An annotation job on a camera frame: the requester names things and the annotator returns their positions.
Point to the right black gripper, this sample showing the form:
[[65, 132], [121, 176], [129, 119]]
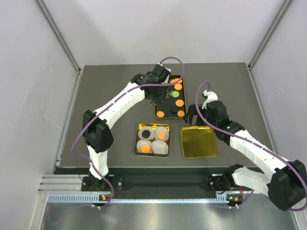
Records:
[[193, 111]]

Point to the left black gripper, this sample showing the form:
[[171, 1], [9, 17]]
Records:
[[160, 98]]

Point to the black round cookie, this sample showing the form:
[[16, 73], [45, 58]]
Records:
[[173, 110], [145, 134]]

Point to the gold tin lid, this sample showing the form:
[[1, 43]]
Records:
[[198, 142]]

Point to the orange star cookie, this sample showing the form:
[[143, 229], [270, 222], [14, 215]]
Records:
[[161, 135]]

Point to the orange round cookie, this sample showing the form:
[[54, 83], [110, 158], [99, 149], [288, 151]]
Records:
[[145, 149]]

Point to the metal tongs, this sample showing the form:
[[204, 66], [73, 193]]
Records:
[[160, 99]]

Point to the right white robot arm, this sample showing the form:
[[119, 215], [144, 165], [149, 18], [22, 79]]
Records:
[[284, 182]]

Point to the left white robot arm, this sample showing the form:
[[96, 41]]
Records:
[[98, 124]]

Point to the orange cookie bottom right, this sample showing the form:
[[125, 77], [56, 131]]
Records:
[[180, 113]]

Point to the orange ridged cookie top right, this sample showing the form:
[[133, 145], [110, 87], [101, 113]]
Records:
[[176, 81]]

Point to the orange cookie upper right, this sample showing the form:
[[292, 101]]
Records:
[[178, 87]]

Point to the orange cookie middle right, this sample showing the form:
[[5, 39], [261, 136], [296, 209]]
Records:
[[179, 103]]

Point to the black cookie tray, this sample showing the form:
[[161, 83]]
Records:
[[170, 102]]

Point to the green cookie right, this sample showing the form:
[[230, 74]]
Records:
[[175, 94]]

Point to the orange cookie bottom left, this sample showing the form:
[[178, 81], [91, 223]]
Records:
[[160, 114]]

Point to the white paper cup top right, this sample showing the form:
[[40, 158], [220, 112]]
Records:
[[161, 129]]

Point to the white paper cup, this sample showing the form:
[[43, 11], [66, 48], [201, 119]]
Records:
[[141, 143], [161, 129], [159, 147], [146, 128]]

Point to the white paper cup top left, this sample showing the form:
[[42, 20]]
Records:
[[146, 128]]

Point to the white paper cup bottom right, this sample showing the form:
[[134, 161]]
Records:
[[159, 147]]

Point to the gold cookie tin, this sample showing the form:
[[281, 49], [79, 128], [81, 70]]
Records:
[[154, 126]]

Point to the white paper cup bottom left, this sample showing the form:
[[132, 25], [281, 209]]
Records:
[[141, 143]]

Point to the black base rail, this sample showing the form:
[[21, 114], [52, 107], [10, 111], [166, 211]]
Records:
[[121, 183]]

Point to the slotted cable duct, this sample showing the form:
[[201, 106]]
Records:
[[101, 199]]

